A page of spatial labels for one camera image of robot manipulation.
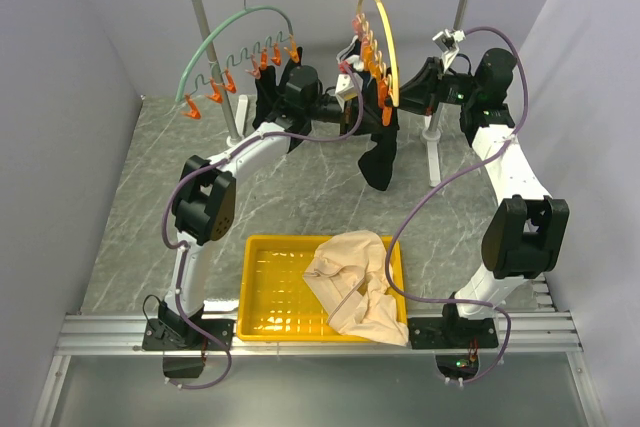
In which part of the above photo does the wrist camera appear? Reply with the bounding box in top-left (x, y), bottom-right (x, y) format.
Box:
top-left (334, 70), bottom-right (360, 108)
top-left (432, 29), bottom-right (465, 71)

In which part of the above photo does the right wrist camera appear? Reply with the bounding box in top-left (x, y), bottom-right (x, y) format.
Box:
top-left (432, 29), bottom-right (465, 71)

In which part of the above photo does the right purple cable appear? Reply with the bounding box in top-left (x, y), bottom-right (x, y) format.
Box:
top-left (384, 25), bottom-right (527, 384)

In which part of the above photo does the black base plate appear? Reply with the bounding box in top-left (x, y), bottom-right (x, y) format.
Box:
top-left (408, 317), bottom-right (499, 350)
top-left (141, 318), bottom-right (235, 352)

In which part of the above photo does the black underwear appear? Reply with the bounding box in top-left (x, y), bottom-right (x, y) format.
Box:
top-left (252, 59), bottom-right (301, 130)
top-left (354, 86), bottom-right (399, 191)

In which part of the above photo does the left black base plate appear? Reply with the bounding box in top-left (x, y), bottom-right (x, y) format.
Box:
top-left (141, 318), bottom-right (235, 352)

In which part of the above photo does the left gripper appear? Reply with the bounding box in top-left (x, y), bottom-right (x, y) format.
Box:
top-left (306, 95), bottom-right (388, 139)

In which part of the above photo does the beige cloth underwear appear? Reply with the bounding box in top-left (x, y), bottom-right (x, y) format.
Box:
top-left (303, 230), bottom-right (409, 347)

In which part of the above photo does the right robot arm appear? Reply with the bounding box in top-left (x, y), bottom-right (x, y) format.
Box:
top-left (400, 48), bottom-right (569, 350)

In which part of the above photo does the yellow clip hanger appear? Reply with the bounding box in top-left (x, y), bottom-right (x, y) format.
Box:
top-left (354, 0), bottom-right (400, 108)

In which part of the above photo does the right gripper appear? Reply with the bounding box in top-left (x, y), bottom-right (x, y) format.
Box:
top-left (384, 58), bottom-right (480, 118)

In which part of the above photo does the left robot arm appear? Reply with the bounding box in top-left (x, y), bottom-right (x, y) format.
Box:
top-left (157, 64), bottom-right (366, 349)

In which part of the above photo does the navy white hanging underwear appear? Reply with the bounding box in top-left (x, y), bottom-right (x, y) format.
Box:
top-left (336, 35), bottom-right (372, 88)

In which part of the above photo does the yellow plastic tray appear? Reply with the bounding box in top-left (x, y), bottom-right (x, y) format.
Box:
top-left (237, 234), bottom-right (407, 343)

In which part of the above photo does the orange clothes peg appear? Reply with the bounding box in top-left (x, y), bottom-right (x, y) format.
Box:
top-left (376, 78), bottom-right (393, 127)

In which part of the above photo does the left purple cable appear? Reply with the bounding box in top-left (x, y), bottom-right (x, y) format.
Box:
top-left (163, 66), bottom-right (365, 391)

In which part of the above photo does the green clip hanger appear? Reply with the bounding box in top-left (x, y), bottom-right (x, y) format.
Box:
top-left (174, 0), bottom-right (296, 108)

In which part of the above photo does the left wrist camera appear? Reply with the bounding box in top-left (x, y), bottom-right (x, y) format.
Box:
top-left (334, 70), bottom-right (360, 108)

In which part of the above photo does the purple cable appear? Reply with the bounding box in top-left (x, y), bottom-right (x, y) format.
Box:
top-left (163, 66), bottom-right (365, 391)
top-left (384, 25), bottom-right (527, 384)

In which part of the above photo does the black hanging underwear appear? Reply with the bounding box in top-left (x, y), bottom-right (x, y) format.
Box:
top-left (252, 59), bottom-right (301, 130)

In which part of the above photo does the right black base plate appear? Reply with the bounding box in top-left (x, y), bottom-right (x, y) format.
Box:
top-left (408, 317), bottom-right (499, 350)

